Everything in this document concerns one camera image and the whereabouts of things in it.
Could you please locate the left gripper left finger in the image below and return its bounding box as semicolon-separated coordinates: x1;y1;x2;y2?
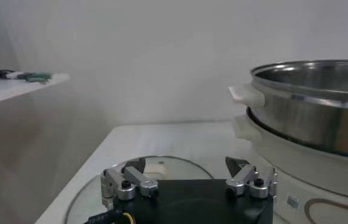
100;157;160;211

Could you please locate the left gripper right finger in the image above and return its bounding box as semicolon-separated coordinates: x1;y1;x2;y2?
224;156;278;200

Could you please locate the glass lid with white handle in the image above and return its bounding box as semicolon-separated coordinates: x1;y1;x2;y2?
65;155;215;224

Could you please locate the perforated steel steamer basket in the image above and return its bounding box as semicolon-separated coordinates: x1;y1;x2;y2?
228;59;348;161

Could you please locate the white electric cooker base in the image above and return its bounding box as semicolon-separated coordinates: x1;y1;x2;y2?
232;108;348;224

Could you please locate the green tool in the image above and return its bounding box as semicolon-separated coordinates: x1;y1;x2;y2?
24;72;53;83

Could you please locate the white side table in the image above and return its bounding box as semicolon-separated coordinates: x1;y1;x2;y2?
0;72;71;108

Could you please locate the small white and black device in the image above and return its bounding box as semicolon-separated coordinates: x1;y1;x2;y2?
8;71;26;80

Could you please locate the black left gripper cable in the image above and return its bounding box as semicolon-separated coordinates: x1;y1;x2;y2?
83;209;133;224

